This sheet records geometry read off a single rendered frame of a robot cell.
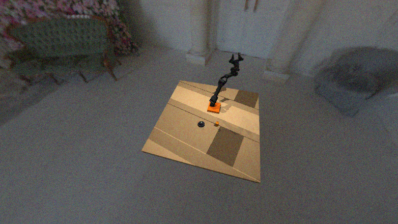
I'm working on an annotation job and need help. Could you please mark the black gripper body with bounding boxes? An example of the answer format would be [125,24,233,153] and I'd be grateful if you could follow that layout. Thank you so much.
[229,58,243,67]

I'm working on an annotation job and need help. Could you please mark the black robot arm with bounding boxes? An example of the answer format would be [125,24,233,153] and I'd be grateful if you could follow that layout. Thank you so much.
[209,66,240,107]

